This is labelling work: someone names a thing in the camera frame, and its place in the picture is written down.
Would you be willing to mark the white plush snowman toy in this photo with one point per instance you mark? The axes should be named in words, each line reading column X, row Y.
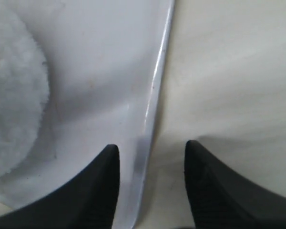
column 24, row 89

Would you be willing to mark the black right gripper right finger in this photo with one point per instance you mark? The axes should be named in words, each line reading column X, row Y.
column 221, row 198

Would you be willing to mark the white rectangular plastic tray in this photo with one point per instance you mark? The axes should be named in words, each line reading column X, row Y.
column 106, row 60

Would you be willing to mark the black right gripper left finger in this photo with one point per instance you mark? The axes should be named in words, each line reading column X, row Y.
column 88, row 201

